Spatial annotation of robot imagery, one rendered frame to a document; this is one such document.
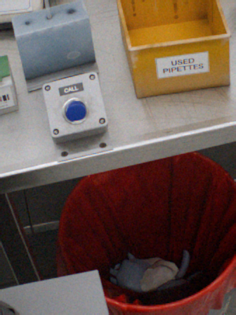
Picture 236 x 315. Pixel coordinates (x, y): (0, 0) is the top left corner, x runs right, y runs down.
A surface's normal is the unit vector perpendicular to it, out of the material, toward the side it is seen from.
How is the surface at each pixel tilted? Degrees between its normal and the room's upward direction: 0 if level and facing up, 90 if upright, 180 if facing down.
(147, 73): 90
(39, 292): 1
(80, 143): 0
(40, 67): 90
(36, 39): 90
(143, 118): 0
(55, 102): 30
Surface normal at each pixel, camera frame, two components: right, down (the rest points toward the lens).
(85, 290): -0.11, -0.59
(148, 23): 0.15, 0.79
